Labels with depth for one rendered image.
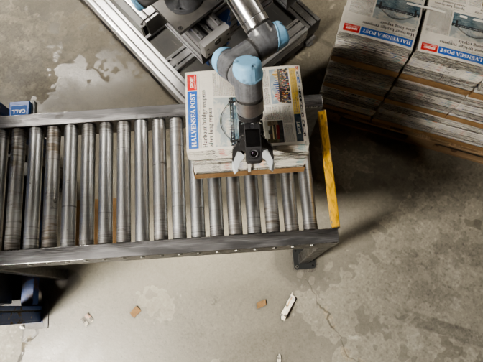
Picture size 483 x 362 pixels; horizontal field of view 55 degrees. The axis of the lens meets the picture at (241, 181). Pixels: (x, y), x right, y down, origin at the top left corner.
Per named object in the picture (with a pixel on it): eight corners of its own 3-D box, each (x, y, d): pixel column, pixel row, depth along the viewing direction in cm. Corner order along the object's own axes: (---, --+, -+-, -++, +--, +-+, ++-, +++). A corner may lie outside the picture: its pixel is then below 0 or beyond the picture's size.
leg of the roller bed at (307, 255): (309, 252, 235) (331, 231, 170) (310, 263, 234) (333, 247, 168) (297, 253, 235) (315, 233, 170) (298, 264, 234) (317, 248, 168)
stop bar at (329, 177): (325, 110, 169) (326, 108, 167) (340, 228, 158) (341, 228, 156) (317, 111, 169) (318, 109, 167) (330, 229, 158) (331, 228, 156)
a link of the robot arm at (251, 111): (264, 105, 122) (233, 106, 122) (264, 119, 125) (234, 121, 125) (262, 90, 127) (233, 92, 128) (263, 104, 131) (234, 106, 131)
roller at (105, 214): (115, 123, 175) (111, 118, 170) (114, 248, 163) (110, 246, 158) (101, 124, 175) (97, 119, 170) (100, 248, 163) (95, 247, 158)
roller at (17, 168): (29, 129, 175) (23, 124, 170) (22, 253, 163) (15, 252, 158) (16, 130, 175) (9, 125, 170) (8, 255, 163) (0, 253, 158)
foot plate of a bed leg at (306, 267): (315, 243, 236) (315, 243, 235) (318, 271, 233) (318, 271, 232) (290, 245, 236) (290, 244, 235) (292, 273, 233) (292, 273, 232)
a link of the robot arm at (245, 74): (251, 49, 122) (268, 62, 116) (253, 86, 129) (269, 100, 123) (225, 57, 119) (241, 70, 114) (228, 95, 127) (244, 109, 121)
